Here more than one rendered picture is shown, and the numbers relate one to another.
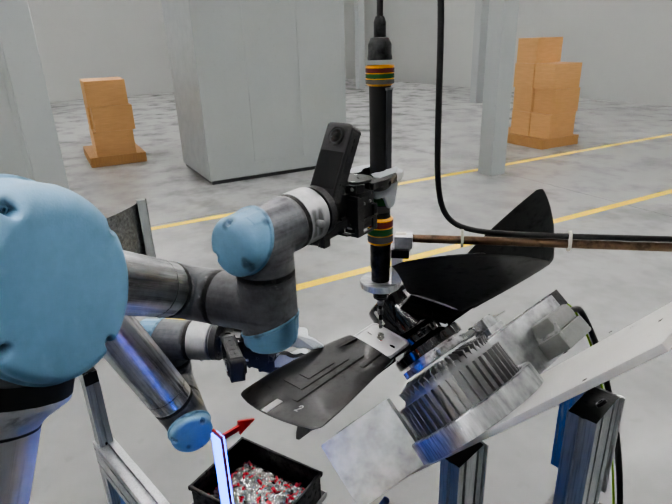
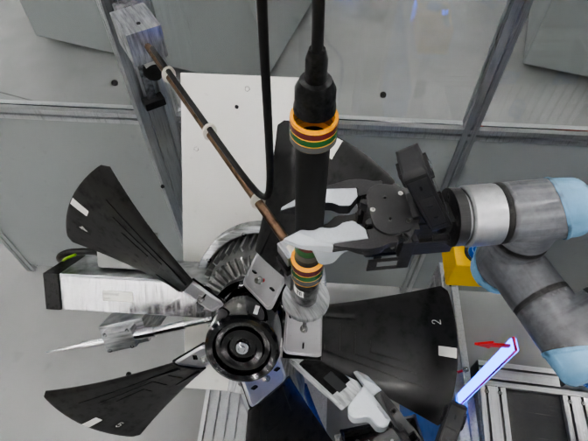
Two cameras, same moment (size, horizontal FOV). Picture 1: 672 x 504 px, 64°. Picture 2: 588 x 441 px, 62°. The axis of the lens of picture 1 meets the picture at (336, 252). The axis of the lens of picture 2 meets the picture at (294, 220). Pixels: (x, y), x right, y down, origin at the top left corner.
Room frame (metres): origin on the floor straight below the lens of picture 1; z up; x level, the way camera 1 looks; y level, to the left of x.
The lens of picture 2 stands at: (1.08, 0.15, 1.96)
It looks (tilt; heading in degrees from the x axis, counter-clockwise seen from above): 55 degrees down; 227
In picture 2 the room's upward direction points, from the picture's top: straight up
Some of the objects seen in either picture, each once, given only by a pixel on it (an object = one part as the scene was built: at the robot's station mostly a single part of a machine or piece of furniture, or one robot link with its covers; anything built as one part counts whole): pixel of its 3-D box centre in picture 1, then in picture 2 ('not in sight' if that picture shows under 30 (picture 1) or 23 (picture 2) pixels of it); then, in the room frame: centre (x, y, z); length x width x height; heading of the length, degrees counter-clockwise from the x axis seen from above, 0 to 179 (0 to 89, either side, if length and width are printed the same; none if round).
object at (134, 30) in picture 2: not in sight; (138, 32); (0.72, -0.69, 1.39); 0.10 x 0.07 x 0.08; 78
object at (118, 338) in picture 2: (483, 325); (121, 337); (1.08, -0.33, 1.08); 0.07 x 0.04 x 0.06; 144
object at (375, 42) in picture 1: (380, 171); (309, 221); (0.85, -0.08, 1.50); 0.04 x 0.04 x 0.46
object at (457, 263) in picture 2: not in sight; (467, 247); (0.39, -0.02, 1.02); 0.16 x 0.10 x 0.11; 43
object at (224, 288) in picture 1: (257, 304); (514, 263); (0.63, 0.11, 1.38); 0.11 x 0.08 x 0.11; 67
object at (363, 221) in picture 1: (337, 206); (408, 224); (0.75, 0.00, 1.48); 0.12 x 0.08 x 0.09; 143
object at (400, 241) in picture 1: (386, 260); (302, 280); (0.85, -0.09, 1.35); 0.09 x 0.07 x 0.10; 78
